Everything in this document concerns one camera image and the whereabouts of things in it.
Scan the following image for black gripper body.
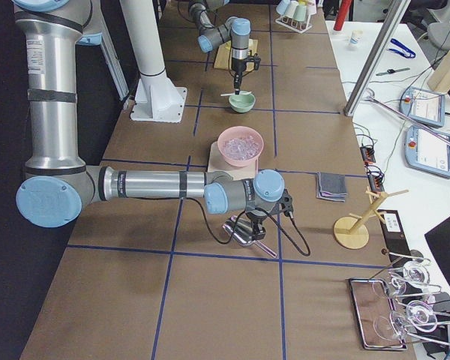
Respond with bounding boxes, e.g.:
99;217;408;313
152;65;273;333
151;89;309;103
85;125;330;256
231;58;247;85
246;210;266;241

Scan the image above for white plastic spoon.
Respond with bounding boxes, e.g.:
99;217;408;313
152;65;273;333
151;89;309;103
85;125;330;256
220;91;252;97

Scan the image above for clear ice cubes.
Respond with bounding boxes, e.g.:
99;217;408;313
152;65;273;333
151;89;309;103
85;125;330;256
223;136;260;161

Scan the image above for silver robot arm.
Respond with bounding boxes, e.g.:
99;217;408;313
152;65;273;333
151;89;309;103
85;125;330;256
188;0;254;95
12;1;293;244

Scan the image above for steel ice scoop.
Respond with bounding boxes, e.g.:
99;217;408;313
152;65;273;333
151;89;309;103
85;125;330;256
222;215;277;259

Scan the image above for green bowl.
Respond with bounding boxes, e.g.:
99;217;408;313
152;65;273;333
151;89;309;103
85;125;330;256
229;92;256;113

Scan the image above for pink bowl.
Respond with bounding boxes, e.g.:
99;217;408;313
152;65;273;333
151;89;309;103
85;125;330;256
217;126;264;167

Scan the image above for wooden cutting board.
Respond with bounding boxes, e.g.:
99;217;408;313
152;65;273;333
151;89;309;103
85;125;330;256
214;39;258;70

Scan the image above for cup rack with cups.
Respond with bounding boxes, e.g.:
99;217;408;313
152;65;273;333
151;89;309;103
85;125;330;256
275;0;317;34

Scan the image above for beige tray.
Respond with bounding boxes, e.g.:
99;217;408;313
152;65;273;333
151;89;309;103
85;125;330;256
207;142;258;180

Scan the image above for folded grey cloth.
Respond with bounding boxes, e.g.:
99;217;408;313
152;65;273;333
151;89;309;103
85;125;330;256
316;172;348;203

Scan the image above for wooden mug tree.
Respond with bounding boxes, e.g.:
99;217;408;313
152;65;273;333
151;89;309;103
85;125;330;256
333;187;408;250

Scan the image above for paper cup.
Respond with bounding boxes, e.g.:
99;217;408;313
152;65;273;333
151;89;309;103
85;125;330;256
349;30;363;50

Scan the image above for red cylinder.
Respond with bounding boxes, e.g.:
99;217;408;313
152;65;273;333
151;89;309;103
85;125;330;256
333;0;353;32

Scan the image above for metal tray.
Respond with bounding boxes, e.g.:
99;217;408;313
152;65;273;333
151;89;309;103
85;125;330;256
348;278;407;352

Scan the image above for smart watch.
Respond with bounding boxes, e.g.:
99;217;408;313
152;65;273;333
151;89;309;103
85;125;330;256
376;67;410;77

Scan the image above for glass holder rack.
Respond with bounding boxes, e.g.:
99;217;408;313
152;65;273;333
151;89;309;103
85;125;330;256
374;248;450;350

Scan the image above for near teach pendant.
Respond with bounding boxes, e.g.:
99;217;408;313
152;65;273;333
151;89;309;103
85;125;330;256
404;126;450;179

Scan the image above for teach pendant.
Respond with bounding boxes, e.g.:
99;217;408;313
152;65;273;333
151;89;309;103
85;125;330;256
404;126;450;179
400;86;446;128

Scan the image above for far teach pendant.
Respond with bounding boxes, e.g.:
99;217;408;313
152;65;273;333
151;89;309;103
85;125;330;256
400;86;446;128

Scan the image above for metal rod tool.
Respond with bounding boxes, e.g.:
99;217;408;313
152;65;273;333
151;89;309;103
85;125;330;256
362;95;450;146

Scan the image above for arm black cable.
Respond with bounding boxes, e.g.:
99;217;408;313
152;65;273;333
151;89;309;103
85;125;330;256
187;190;311;257

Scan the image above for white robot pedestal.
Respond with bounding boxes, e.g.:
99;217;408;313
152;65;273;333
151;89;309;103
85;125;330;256
120;0;188;123

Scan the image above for aluminium frame post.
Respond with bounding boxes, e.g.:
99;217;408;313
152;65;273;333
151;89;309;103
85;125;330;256
343;0;410;117

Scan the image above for blue lanyard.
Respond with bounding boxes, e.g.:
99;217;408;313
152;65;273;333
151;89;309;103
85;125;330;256
388;38;416;59

